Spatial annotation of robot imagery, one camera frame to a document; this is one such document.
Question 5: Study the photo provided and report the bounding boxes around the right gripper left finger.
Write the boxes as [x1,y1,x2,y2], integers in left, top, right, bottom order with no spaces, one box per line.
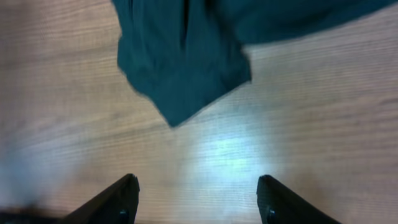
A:
[58,174,140,224]

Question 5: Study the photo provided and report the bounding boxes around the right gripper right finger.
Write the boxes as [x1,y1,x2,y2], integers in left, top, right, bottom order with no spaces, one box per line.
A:
[256,175,339,224]

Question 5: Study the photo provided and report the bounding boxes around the black Nike t-shirt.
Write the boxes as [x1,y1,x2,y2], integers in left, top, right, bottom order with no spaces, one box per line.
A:
[113,0,394,127]

